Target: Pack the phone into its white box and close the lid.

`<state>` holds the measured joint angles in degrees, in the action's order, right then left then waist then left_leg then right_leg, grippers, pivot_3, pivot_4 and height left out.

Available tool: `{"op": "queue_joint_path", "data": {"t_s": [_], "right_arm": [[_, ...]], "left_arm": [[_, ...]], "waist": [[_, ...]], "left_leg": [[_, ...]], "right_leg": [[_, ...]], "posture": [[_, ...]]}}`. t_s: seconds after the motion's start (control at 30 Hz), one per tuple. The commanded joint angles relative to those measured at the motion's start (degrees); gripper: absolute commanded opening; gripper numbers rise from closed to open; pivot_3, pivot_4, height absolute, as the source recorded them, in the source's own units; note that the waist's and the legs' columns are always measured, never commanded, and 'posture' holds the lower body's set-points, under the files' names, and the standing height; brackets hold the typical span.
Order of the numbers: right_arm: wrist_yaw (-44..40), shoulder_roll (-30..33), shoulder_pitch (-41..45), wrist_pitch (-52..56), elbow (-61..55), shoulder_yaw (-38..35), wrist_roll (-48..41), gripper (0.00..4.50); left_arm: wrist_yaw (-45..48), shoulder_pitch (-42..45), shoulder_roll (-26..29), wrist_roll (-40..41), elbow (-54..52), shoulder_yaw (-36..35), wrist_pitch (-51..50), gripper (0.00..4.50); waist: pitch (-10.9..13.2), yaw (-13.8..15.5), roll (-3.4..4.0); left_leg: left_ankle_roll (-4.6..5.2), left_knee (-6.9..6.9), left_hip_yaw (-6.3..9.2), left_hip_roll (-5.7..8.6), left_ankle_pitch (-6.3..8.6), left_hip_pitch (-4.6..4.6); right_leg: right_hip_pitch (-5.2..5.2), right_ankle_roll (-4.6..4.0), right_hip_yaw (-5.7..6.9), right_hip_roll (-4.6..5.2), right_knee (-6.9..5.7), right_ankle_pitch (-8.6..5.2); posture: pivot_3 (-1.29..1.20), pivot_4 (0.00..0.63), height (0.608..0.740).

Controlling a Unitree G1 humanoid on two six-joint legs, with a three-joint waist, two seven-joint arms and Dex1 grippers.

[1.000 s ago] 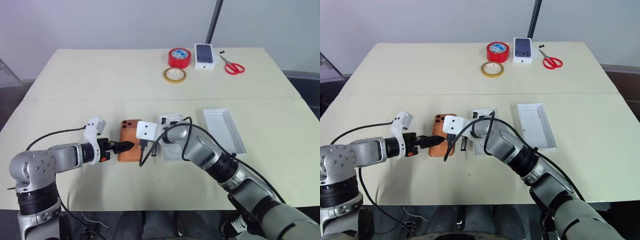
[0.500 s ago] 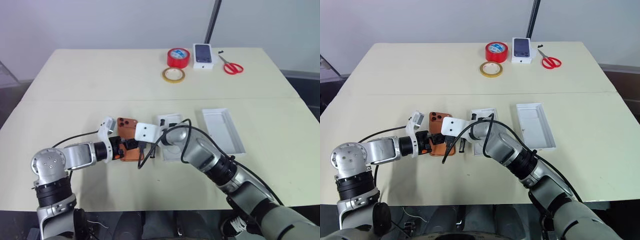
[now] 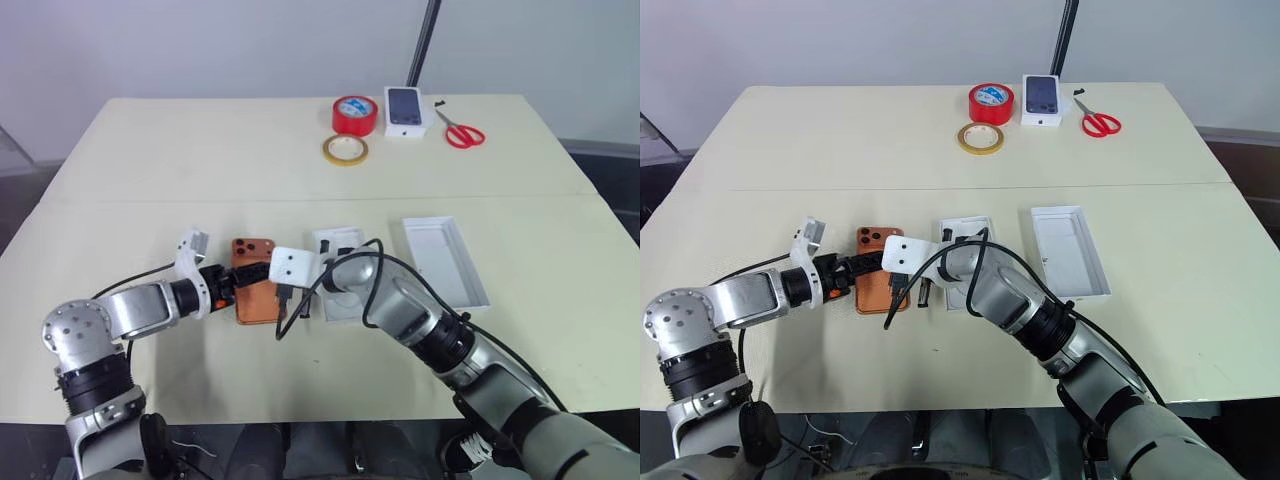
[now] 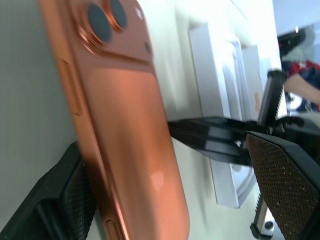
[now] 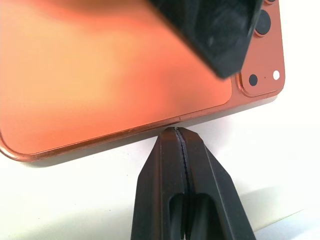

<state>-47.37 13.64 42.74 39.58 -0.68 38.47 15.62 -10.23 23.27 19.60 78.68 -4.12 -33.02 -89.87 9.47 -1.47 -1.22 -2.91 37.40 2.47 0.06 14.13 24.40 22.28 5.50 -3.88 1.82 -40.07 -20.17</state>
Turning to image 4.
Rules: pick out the white phone box lid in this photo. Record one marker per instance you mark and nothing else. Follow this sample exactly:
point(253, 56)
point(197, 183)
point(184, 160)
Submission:
point(251, 75)

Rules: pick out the white phone box base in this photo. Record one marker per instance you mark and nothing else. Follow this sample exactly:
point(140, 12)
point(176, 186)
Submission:
point(212, 75)

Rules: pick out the orange smartphone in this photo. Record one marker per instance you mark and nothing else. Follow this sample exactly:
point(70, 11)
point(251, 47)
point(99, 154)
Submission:
point(130, 112)

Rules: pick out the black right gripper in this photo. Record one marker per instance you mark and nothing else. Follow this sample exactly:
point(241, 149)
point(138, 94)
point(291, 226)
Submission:
point(271, 100)

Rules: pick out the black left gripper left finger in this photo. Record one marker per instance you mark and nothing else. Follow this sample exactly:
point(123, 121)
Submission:
point(52, 200)

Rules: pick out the person in red blue shirt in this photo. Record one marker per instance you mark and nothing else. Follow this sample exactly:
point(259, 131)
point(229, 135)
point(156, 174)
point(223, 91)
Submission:
point(303, 68)

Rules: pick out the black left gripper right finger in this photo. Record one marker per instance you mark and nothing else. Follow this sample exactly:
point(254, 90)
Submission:
point(287, 185)

